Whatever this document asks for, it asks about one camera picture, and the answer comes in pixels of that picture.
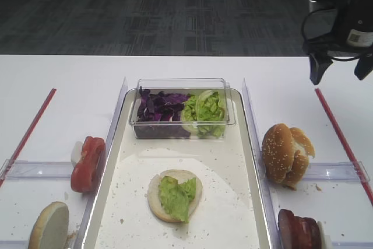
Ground sesame bun stack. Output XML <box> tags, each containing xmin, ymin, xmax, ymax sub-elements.
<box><xmin>262</xmin><ymin>123</ymin><xmax>315</xmax><ymax>190</ymax></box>

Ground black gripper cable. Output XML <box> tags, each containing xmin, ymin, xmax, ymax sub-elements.
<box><xmin>300</xmin><ymin>3</ymin><xmax>373</xmax><ymax>62</ymax></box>

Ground meat patties stack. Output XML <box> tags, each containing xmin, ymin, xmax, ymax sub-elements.
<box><xmin>278</xmin><ymin>209</ymin><xmax>322</xmax><ymax>249</ymax></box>

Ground green lettuce pile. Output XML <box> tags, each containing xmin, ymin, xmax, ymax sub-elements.
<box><xmin>181</xmin><ymin>90</ymin><xmax>226</xmax><ymax>138</ymax></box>

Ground white metal tray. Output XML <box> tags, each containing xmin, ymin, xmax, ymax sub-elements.
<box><xmin>82</xmin><ymin>90</ymin><xmax>271</xmax><ymax>248</ymax></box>

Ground tomato slices stack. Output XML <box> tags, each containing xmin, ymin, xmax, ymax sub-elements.
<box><xmin>71</xmin><ymin>136</ymin><xmax>105</xmax><ymax>193</ymax></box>

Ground right clear divider wall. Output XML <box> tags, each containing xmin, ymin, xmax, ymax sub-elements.
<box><xmin>242</xmin><ymin>79</ymin><xmax>283</xmax><ymax>248</ymax></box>

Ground right lower clear pusher track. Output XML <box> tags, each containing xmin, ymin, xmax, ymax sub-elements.
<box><xmin>332</xmin><ymin>241</ymin><xmax>373</xmax><ymax>249</ymax></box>

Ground red rail strip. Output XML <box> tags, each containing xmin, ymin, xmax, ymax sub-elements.
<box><xmin>0</xmin><ymin>88</ymin><xmax>57</xmax><ymax>186</ymax></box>
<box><xmin>315</xmin><ymin>88</ymin><xmax>372</xmax><ymax>204</ymax></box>

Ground white pusher behind tomato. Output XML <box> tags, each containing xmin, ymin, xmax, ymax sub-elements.
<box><xmin>71</xmin><ymin>141</ymin><xmax>83</xmax><ymax>166</ymax></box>

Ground clear plastic container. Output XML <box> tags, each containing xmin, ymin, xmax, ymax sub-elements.
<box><xmin>129</xmin><ymin>78</ymin><xmax>235</xmax><ymax>139</ymax></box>

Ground right upper clear pusher track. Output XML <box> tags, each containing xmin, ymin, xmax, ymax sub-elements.
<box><xmin>302</xmin><ymin>161</ymin><xmax>370</xmax><ymax>183</ymax></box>

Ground left red rail strip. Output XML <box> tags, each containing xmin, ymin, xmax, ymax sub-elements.
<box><xmin>0</xmin><ymin>88</ymin><xmax>57</xmax><ymax>186</ymax></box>

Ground left upper clear pusher track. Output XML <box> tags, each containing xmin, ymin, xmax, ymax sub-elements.
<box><xmin>1</xmin><ymin>160</ymin><xmax>73</xmax><ymax>180</ymax></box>

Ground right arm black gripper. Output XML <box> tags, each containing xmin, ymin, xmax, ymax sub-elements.
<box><xmin>302</xmin><ymin>0</ymin><xmax>373</xmax><ymax>85</ymax></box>

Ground white pusher behind patties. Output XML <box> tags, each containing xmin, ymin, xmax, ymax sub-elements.
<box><xmin>317</xmin><ymin>221</ymin><xmax>333</xmax><ymax>249</ymax></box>

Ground green lettuce leaf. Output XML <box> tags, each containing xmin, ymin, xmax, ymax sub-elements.
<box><xmin>158</xmin><ymin>176</ymin><xmax>196</xmax><ymax>223</ymax></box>

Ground bun half at left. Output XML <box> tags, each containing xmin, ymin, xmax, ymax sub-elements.
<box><xmin>28</xmin><ymin>201</ymin><xmax>69</xmax><ymax>249</ymax></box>

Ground left clear divider wall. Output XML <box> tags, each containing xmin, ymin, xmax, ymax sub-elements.
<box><xmin>73</xmin><ymin>79</ymin><xmax>128</xmax><ymax>248</ymax></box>

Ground right red rail strip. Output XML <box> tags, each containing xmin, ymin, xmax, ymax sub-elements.
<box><xmin>315</xmin><ymin>88</ymin><xmax>372</xmax><ymax>204</ymax></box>

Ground purple cabbage leaves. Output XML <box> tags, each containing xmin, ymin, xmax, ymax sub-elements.
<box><xmin>134</xmin><ymin>88</ymin><xmax>191</xmax><ymax>139</ymax></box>

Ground clear pusher track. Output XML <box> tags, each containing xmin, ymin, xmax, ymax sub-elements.
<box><xmin>1</xmin><ymin>160</ymin><xmax>73</xmax><ymax>180</ymax></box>
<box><xmin>332</xmin><ymin>241</ymin><xmax>373</xmax><ymax>249</ymax></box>
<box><xmin>302</xmin><ymin>161</ymin><xmax>370</xmax><ymax>183</ymax></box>

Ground clear divider wall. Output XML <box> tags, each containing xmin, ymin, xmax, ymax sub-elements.
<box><xmin>242</xmin><ymin>79</ymin><xmax>283</xmax><ymax>248</ymax></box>
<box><xmin>73</xmin><ymin>79</ymin><xmax>128</xmax><ymax>248</ymax></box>

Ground bottom bun on tray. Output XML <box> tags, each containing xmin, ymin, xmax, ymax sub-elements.
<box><xmin>147</xmin><ymin>170</ymin><xmax>203</xmax><ymax>223</ymax></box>

